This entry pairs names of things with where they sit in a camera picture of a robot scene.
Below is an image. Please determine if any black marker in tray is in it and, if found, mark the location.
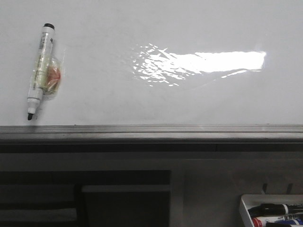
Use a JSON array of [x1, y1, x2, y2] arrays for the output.
[[248, 203, 303, 218]]

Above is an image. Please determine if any blue marker in tray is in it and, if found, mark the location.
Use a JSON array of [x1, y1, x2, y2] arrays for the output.
[[266, 219, 303, 227]]

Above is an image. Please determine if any aluminium whiteboard frame rail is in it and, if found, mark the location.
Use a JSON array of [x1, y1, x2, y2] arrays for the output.
[[0, 124, 303, 145]]

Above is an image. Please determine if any white marker tray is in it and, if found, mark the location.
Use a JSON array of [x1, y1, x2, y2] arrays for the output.
[[239, 194, 303, 227]]

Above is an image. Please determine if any metal tray hook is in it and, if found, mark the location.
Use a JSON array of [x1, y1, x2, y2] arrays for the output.
[[286, 183, 293, 194], [261, 183, 267, 194]]

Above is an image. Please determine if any right metal tray hook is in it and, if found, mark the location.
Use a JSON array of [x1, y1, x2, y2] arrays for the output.
[[286, 183, 293, 194]]

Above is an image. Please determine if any white whiteboard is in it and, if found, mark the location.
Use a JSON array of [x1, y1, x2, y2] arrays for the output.
[[0, 0, 303, 126]]

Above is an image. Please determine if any red marker in tray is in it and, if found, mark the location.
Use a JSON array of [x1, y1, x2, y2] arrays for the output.
[[251, 214, 303, 227]]

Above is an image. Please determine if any white black whiteboard marker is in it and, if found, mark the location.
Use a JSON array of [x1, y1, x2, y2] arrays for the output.
[[27, 23, 61, 121]]

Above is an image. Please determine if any dark cabinet box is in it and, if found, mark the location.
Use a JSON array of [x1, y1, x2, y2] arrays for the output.
[[0, 170, 171, 227]]

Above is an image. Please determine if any left metal tray hook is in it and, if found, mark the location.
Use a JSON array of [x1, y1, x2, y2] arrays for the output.
[[261, 183, 267, 194]]

